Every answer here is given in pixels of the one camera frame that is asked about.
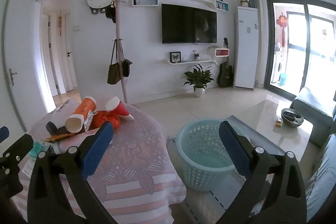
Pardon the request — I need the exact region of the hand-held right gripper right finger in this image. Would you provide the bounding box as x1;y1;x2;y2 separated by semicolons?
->
210;120;307;224

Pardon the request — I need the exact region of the black round bowl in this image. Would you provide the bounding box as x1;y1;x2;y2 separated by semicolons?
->
281;108;304;127

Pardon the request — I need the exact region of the black hat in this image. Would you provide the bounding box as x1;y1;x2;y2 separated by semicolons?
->
105;1;117;23

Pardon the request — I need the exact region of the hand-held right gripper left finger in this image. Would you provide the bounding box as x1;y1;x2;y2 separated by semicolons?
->
27;121;124;224

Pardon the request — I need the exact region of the dark acoustic guitar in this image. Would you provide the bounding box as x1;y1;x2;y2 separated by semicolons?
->
217;37;234;88

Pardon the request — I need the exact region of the small white blue box shelf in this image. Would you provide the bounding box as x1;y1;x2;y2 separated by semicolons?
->
215;0;229;12

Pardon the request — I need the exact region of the pink patterned tablecloth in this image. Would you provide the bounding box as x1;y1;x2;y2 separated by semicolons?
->
10;102;187;224

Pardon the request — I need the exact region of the orange paper cup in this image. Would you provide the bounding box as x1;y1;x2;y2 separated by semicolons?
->
65;96;98;133

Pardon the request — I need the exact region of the red white box shelf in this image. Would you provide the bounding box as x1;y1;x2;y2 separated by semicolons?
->
214;48;230;58

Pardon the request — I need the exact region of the blue grey patterned rug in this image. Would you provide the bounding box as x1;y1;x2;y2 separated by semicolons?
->
166;115;277;224

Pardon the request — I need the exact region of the brown tote bag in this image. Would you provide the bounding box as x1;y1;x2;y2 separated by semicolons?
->
107;39;122;85

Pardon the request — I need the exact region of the white washing machine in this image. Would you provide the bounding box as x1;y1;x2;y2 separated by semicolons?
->
271;52;284;83

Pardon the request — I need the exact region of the framed butterfly picture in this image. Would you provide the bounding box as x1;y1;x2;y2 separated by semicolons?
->
169;51;182;63

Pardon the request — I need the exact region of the wooden coat rack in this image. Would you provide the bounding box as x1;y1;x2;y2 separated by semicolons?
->
111;0;135;104

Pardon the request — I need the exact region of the orange hallway hanging ornament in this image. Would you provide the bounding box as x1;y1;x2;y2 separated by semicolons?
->
57;10;63;37

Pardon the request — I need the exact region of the grey sofa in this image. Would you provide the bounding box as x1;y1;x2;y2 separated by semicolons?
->
292;86;336;217

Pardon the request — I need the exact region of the dark framed sliding glass door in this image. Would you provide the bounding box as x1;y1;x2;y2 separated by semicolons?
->
264;0;336;102

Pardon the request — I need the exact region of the white hallway door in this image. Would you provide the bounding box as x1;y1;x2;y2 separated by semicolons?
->
47;15;60;96
64;13;78;91

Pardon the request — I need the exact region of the white printed packaging bag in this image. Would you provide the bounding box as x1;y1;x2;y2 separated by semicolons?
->
50;98;82;128

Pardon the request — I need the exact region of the short curved white shelf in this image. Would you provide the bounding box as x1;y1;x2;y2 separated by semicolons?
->
162;58;218;66

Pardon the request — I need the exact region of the green potted floor plant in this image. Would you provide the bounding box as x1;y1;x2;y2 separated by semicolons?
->
183;64;215;98

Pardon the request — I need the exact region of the white door with handle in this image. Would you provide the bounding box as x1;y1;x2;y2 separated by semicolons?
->
4;0;53;130

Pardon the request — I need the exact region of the dark brown bottle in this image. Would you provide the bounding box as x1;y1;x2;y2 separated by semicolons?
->
46;121;71;136

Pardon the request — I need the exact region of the white plastic tube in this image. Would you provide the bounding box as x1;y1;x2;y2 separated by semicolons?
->
51;140;79;155

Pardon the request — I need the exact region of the yellow brown snack wrapper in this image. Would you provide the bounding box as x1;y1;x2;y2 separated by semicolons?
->
43;132;80;142

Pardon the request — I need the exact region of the long white blue box shelf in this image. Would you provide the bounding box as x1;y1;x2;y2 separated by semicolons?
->
132;0;159;7

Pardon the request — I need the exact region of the red knot hanging ornament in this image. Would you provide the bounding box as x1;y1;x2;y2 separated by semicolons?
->
276;12;289;47

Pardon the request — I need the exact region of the light blue plastic basket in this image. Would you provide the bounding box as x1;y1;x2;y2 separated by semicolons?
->
175;119;252;192

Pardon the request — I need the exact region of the small black bag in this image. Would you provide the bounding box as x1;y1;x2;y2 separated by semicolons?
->
121;58;133;78

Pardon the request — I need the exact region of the green white tissue packet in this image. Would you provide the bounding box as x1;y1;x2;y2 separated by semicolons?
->
19;141;57;178

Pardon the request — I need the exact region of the white dotted paper wrapper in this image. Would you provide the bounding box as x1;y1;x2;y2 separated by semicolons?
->
83;110;96;132

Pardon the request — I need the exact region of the orange plastic bag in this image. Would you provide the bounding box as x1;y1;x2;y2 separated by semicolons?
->
92;110;122;132

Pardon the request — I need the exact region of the glass coffee table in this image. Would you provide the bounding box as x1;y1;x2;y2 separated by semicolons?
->
228;99;314;165

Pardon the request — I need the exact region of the wall-mounted black television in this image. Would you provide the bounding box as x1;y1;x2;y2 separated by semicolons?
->
161;4;218;45

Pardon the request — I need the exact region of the red paper cup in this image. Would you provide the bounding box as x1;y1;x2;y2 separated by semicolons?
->
105;97;134;121

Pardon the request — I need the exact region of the white tall cabinet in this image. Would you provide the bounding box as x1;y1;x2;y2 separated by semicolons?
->
234;6;259;89

